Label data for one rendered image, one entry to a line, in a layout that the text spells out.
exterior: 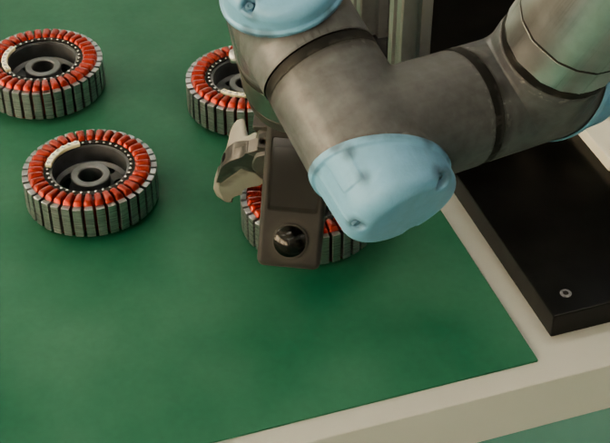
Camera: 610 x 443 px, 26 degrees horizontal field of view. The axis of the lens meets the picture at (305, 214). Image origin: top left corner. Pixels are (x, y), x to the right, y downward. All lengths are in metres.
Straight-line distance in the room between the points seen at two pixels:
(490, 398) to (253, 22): 0.35
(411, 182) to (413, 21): 0.46
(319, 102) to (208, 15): 0.62
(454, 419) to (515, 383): 0.05
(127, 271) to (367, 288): 0.19
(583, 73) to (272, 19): 0.18
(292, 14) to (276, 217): 0.22
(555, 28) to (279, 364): 0.35
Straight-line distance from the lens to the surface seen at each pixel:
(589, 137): 1.17
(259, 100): 0.88
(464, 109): 0.79
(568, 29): 0.76
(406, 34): 1.18
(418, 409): 0.96
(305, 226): 0.94
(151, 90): 1.26
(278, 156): 0.94
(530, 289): 1.03
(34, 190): 1.10
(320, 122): 0.76
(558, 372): 0.99
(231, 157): 1.00
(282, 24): 0.77
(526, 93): 0.81
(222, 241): 1.08
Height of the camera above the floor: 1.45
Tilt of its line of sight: 39 degrees down
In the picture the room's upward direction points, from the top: straight up
